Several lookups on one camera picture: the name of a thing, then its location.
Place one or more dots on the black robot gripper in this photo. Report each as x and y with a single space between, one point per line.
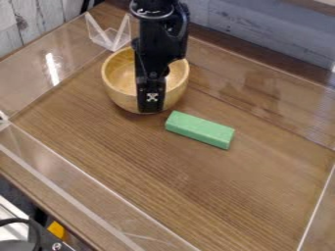
159 45

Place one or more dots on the green rectangular block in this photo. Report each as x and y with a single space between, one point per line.
199 129

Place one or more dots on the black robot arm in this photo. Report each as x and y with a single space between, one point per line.
159 45

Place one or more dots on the brown wooden bowl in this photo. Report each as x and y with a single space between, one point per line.
117 75

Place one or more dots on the yellow and black device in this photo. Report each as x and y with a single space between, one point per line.
64 235

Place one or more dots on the clear acrylic corner bracket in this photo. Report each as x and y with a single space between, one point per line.
111 38

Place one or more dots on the clear acrylic tray wall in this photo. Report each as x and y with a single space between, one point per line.
90 210

